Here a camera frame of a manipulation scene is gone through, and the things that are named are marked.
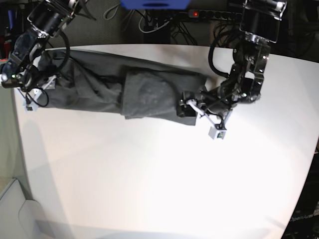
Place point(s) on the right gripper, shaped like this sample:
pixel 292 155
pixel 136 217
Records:
pixel 40 84

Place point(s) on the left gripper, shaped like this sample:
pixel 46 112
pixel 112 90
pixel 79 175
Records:
pixel 214 104

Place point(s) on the grey t-shirt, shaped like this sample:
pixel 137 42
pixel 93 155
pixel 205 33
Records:
pixel 132 87

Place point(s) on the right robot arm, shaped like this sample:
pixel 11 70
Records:
pixel 47 20

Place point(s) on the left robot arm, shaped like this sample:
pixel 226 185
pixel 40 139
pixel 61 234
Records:
pixel 258 28

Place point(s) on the red clamp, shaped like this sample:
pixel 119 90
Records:
pixel 5 47

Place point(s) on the black power strip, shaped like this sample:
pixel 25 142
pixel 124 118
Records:
pixel 214 15

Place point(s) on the blue box at top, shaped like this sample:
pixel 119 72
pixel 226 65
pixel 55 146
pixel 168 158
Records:
pixel 155 4

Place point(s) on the white bin corner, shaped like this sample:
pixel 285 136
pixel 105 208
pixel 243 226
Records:
pixel 19 218

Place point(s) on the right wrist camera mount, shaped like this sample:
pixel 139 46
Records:
pixel 30 99

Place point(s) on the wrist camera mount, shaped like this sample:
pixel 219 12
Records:
pixel 30 99
pixel 216 121

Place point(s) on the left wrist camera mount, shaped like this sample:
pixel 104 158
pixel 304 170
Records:
pixel 216 121

